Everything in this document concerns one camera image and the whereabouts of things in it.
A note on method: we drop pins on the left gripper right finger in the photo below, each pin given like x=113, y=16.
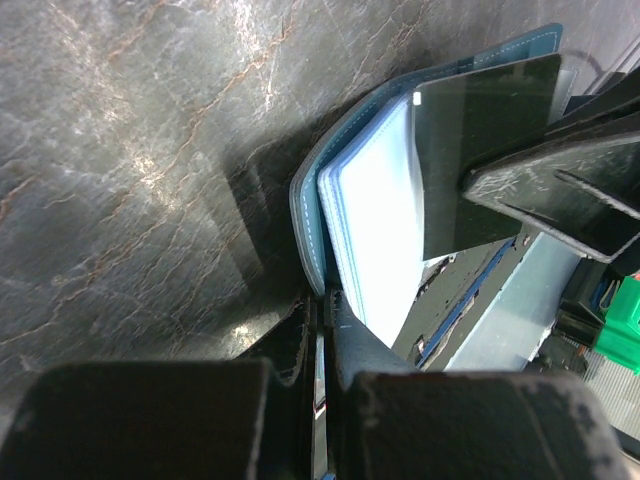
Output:
x=389, y=420

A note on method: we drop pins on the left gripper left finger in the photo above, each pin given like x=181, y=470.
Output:
x=246, y=418

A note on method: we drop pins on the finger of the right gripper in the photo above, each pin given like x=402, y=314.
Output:
x=581, y=183

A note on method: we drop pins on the dark credit card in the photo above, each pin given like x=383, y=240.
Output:
x=466, y=121

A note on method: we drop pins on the blue leather card holder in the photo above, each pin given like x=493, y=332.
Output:
x=357, y=199

